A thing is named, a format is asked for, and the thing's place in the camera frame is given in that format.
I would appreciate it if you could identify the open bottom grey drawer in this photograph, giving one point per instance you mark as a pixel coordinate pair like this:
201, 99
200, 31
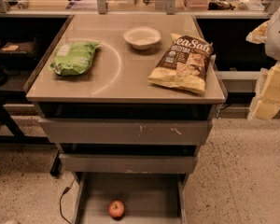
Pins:
148, 199

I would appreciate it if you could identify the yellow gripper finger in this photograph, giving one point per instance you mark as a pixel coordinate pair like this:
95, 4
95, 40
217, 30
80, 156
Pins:
259, 34
266, 102

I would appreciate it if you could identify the white bowl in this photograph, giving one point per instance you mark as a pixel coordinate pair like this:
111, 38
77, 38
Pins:
142, 37

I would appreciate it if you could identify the dark box on shelf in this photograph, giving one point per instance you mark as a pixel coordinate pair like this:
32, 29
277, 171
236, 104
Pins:
18, 50

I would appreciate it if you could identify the brown sea salt chip bag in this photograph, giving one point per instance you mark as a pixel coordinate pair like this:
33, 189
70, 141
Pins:
184, 65

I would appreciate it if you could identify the top grey drawer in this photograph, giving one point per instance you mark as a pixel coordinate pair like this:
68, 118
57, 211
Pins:
126, 131

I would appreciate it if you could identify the grey drawer cabinet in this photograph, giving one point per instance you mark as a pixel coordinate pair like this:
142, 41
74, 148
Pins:
116, 87

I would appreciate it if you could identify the black table leg frame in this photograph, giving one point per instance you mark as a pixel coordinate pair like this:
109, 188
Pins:
18, 136

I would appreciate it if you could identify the green snack bag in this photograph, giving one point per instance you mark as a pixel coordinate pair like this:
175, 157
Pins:
73, 58

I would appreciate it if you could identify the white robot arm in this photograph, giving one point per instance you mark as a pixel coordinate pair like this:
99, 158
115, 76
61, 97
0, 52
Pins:
272, 45

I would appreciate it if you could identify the red apple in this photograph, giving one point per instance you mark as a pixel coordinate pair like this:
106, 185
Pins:
116, 209

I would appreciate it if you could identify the middle grey drawer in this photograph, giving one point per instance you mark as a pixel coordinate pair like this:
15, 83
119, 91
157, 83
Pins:
129, 164

